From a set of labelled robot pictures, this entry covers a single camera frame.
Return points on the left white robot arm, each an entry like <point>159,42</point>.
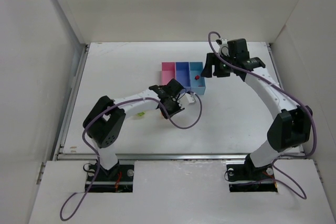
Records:
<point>104,122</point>

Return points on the light blue container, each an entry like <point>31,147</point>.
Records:
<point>197,83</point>

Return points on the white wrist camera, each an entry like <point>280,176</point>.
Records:
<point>186,99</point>
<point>223,46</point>

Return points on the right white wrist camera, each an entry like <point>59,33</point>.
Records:
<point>223,46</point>

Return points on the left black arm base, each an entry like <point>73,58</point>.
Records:
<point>120,180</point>

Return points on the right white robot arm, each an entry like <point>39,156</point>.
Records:
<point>291,121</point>

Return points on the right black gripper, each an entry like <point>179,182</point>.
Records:
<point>217,66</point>

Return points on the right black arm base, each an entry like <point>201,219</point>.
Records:
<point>243,180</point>

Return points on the aluminium rail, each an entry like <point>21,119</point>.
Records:
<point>147,157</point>

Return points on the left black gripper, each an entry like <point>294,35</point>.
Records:
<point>172,106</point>

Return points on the dark blue container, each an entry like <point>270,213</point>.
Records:
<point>183,74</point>

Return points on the pink container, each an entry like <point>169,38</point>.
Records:
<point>167,72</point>

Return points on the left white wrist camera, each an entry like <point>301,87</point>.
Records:
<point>186,99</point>

